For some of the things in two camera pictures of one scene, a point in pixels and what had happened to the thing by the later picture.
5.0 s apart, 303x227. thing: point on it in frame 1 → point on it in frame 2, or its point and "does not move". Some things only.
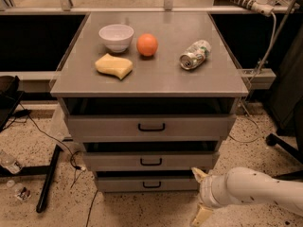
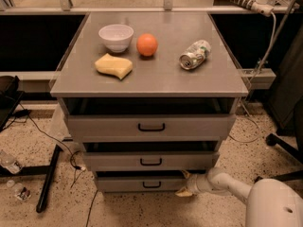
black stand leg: (37, 170) does not move
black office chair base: (291, 150) does not move
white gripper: (206, 189) → (196, 184)
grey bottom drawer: (147, 183) does not move
